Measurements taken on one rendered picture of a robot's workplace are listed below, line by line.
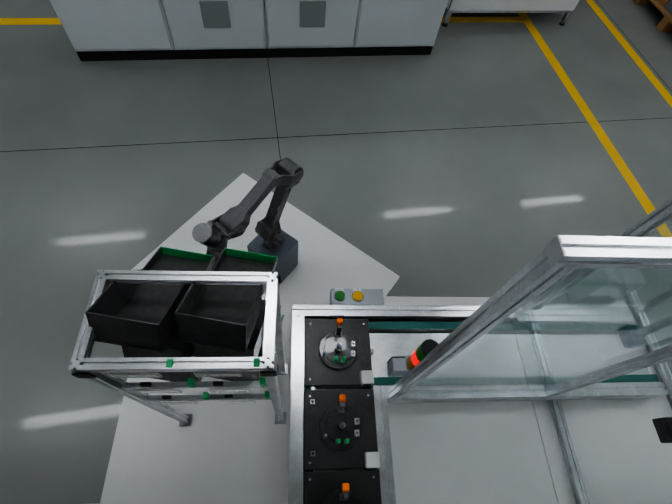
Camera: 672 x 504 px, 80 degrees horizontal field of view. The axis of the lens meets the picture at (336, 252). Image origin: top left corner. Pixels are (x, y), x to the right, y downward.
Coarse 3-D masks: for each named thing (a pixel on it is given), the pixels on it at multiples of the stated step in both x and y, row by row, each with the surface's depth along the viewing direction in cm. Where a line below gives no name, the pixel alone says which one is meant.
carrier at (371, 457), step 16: (304, 400) 134; (320, 400) 134; (336, 400) 135; (352, 400) 135; (368, 400) 136; (304, 416) 131; (320, 416) 132; (336, 416) 131; (352, 416) 131; (368, 416) 133; (304, 432) 129; (320, 432) 128; (336, 432) 128; (352, 432) 129; (368, 432) 131; (304, 448) 127; (320, 448) 127; (336, 448) 126; (352, 448) 128; (368, 448) 129; (304, 464) 125; (320, 464) 125; (336, 464) 126; (352, 464) 126; (368, 464) 125
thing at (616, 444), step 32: (544, 416) 149; (576, 416) 151; (608, 416) 152; (640, 416) 153; (544, 448) 144; (576, 448) 145; (608, 448) 146; (640, 448) 147; (608, 480) 141; (640, 480) 142
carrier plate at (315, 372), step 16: (320, 320) 148; (336, 320) 149; (352, 320) 149; (368, 320) 150; (320, 336) 145; (352, 336) 146; (368, 336) 147; (304, 352) 142; (368, 352) 144; (304, 368) 139; (320, 368) 140; (352, 368) 141; (368, 368) 141; (304, 384) 136; (320, 384) 137; (336, 384) 137; (352, 384) 138
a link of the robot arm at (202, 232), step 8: (200, 224) 110; (208, 224) 110; (216, 224) 116; (192, 232) 110; (200, 232) 110; (208, 232) 110; (216, 232) 113; (224, 232) 115; (232, 232) 116; (240, 232) 118; (200, 240) 109; (208, 240) 110; (216, 240) 113
